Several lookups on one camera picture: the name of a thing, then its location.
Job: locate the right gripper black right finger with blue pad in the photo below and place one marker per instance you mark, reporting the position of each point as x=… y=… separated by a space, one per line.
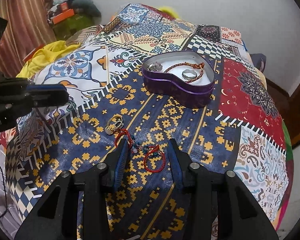
x=239 y=214

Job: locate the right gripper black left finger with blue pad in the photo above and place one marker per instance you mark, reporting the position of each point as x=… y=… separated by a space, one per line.
x=55 y=214

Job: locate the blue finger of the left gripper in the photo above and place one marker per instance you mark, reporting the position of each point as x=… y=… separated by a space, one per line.
x=46 y=96

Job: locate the silver charm jewelry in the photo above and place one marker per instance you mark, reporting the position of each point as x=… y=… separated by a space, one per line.
x=155 y=67

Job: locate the yellow cloth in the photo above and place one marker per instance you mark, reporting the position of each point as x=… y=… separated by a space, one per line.
x=45 y=56

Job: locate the green bag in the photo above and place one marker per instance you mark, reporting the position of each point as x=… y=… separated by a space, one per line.
x=68 y=27

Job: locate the orange box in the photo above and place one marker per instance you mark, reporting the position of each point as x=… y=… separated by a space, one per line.
x=62 y=16

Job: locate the colourful patchwork bedspread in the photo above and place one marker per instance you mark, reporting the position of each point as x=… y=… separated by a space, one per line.
x=240 y=128

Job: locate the striped red curtain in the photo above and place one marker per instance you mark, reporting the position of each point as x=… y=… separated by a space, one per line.
x=26 y=30

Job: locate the pile of clothes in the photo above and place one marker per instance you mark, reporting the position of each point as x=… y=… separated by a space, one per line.
x=79 y=6

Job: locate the wooden wardrobe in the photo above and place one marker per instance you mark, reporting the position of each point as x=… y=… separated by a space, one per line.
x=289 y=108

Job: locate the purple heart-shaped tin box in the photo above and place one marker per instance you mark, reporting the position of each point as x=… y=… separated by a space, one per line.
x=186 y=76

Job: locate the yellow round object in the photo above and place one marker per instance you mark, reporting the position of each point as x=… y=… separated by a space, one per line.
x=169 y=12

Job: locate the dark bag beside bed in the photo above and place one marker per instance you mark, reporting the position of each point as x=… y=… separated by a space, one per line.
x=259 y=61

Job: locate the gold ring keychain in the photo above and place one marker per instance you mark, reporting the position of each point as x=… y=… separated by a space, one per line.
x=114 y=124

